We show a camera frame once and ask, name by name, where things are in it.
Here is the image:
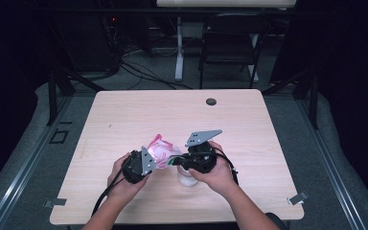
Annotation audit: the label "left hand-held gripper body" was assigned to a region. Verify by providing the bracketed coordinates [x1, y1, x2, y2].
[122, 146, 158, 185]

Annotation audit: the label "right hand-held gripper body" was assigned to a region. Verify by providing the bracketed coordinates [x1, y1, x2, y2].
[185, 128, 223, 174]

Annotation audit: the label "glass seasoning jar beige lid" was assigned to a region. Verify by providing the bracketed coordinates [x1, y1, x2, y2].
[175, 164, 200, 187]

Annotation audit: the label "pink and white plastic bag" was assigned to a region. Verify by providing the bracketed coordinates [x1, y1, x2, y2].
[147, 133, 183, 170]

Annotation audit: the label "person's left hand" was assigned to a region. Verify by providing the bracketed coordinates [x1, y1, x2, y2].
[107, 152, 151, 200]

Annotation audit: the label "person's right hand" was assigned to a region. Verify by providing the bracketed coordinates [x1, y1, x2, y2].
[188, 141, 238, 196]

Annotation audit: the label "grey tape strip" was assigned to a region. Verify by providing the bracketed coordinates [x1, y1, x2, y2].
[43, 197, 67, 208]
[287, 191, 310, 205]

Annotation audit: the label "black metal stand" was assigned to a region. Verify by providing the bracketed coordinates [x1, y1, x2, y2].
[262, 65, 320, 130]
[46, 61, 106, 127]

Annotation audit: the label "black folding chair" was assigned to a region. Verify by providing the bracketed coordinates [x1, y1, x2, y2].
[199, 12, 271, 90]

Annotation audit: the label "white background table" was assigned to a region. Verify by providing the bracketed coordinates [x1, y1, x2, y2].
[156, 0, 297, 82]

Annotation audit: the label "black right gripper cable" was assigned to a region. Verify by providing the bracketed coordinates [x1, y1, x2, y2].
[213, 148, 240, 186]

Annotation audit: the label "black floor cables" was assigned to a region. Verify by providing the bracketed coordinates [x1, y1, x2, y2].
[118, 58, 194, 91]

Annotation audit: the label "aluminium floor rail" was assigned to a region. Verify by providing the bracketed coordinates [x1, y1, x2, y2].
[0, 95, 75, 230]
[295, 95, 368, 230]

